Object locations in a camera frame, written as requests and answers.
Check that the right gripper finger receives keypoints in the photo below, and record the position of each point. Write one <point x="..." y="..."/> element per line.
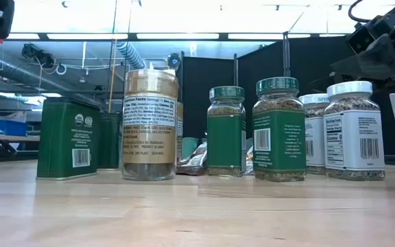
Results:
<point x="379" y="61"/>

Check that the white lid spice jar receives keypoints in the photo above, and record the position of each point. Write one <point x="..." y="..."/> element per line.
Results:
<point x="353" y="137"/>
<point x="315" y="137"/>

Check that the green lid spice jar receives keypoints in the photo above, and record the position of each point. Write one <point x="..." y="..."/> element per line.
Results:
<point x="225" y="137"/>
<point x="279" y="137"/>

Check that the green spice tin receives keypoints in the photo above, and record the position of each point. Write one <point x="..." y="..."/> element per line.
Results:
<point x="110" y="140"/>
<point x="67" y="137"/>

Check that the brown foil spice pouch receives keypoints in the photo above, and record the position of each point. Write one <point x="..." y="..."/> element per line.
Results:
<point x="194" y="161"/>
<point x="249" y="158"/>

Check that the gold label spice jar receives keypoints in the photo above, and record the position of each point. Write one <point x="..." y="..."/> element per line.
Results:
<point x="180" y="130"/>
<point x="149" y="137"/>

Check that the black ceiling device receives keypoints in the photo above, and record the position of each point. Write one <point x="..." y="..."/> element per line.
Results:
<point x="38" y="55"/>

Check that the black partition pole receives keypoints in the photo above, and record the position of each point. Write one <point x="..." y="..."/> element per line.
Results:
<point x="286" y="55"/>
<point x="235" y="68"/>

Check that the blue storage bin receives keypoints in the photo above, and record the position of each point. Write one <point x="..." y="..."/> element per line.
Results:
<point x="10" y="127"/>

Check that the wooden background table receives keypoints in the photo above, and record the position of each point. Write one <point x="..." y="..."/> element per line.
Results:
<point x="12" y="138"/>

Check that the round black blue device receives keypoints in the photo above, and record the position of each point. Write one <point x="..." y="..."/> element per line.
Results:
<point x="174" y="61"/>

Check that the green plastic bin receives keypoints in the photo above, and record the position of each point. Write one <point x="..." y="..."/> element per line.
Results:
<point x="189" y="145"/>

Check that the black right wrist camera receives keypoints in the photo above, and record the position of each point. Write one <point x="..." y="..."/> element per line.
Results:
<point x="362" y="37"/>

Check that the grey ceiling duct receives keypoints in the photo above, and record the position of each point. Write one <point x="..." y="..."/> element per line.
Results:
<point x="12" y="73"/>

